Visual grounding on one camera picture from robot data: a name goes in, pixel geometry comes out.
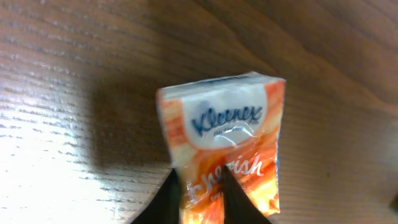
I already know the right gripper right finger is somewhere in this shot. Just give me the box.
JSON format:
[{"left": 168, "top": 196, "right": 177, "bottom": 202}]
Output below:
[{"left": 221, "top": 166, "right": 271, "bottom": 224}]

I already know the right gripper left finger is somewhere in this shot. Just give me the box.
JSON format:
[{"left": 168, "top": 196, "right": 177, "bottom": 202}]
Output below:
[{"left": 131, "top": 169, "right": 181, "bottom": 224}]

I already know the orange Kleenex tissue pack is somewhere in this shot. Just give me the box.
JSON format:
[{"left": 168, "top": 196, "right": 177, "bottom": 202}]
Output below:
[{"left": 157, "top": 72, "right": 285, "bottom": 223}]

